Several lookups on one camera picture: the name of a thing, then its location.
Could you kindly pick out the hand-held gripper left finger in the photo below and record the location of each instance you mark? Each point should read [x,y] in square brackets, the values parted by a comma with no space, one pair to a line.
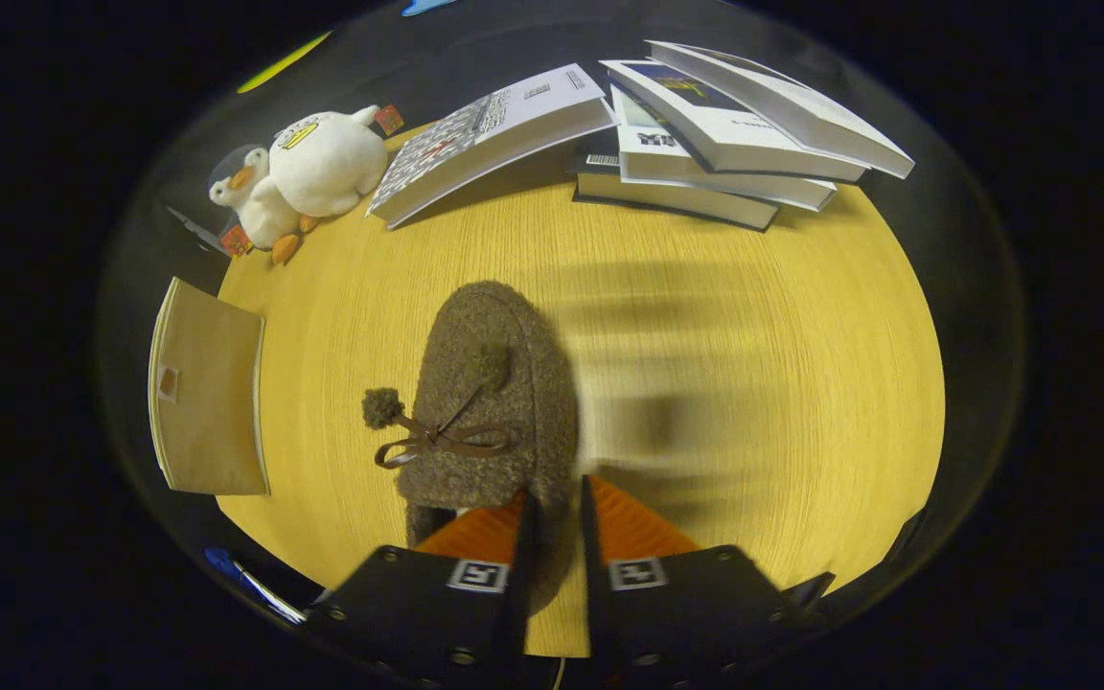
[525,575]

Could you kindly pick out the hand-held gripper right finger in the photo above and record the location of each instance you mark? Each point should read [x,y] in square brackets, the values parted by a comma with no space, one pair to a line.
[595,575]

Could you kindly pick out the brown fuzzy slipper shoe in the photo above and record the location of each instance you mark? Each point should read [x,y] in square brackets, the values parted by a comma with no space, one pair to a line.
[514,431]

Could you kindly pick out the beige fabric storage box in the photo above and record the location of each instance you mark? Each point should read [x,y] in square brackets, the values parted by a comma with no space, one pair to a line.
[212,402]

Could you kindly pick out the blue object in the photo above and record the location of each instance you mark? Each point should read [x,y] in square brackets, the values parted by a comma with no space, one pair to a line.
[223,561]

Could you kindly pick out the dark cover book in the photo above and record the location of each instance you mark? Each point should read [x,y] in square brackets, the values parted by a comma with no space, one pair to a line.
[600,168]

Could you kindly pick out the white book black lettering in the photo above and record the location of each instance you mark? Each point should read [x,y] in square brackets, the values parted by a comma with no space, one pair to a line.
[677,163]

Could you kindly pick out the grey penguin plush toy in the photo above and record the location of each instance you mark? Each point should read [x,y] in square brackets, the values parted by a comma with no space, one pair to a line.
[260,216]

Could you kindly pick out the grey patterned book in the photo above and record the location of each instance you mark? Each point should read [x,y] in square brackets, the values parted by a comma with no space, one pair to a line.
[504,125]

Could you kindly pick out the white duck plush toy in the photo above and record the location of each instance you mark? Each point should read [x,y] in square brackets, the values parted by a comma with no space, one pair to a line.
[327,168]

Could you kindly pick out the white book dark picture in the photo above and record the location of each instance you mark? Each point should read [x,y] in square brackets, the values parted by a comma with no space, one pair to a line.
[801,115]

